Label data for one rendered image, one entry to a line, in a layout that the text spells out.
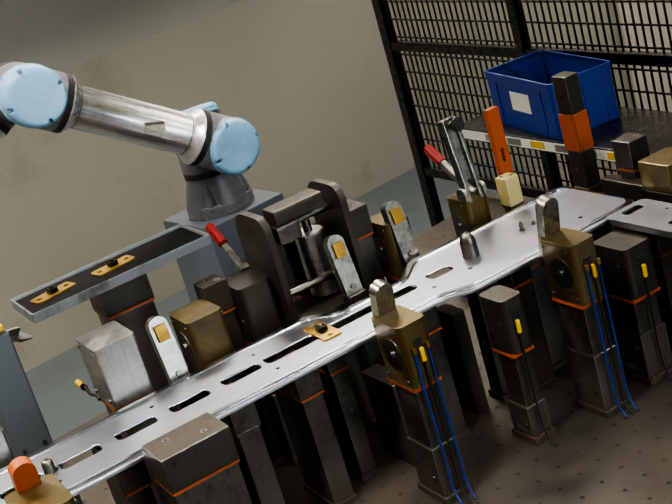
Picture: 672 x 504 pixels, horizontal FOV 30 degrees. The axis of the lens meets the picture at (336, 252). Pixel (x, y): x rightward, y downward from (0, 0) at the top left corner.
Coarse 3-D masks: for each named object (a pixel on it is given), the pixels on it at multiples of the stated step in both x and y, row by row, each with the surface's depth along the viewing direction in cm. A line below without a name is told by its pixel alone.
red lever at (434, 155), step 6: (426, 150) 258; (432, 150) 258; (432, 156) 257; (438, 156) 257; (438, 162) 256; (444, 162) 256; (444, 168) 256; (450, 168) 255; (450, 174) 255; (456, 180) 254; (468, 186) 252; (474, 192) 251
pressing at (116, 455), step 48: (576, 192) 253; (480, 240) 243; (528, 240) 236; (432, 288) 228; (480, 288) 224; (288, 336) 226; (336, 336) 220; (192, 384) 218; (240, 384) 212; (96, 432) 210; (144, 432) 205; (0, 480) 204; (96, 480) 196
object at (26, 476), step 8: (24, 456) 184; (16, 464) 182; (24, 464) 182; (32, 464) 183; (8, 472) 184; (16, 472) 182; (24, 472) 183; (32, 472) 184; (16, 480) 183; (24, 480) 183; (32, 480) 184; (40, 480) 185; (16, 488) 183; (24, 488) 184
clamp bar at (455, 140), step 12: (444, 120) 249; (456, 120) 245; (444, 132) 248; (456, 132) 250; (444, 144) 250; (456, 144) 250; (456, 156) 249; (468, 156) 250; (456, 168) 250; (468, 168) 251; (468, 192) 250; (480, 192) 252
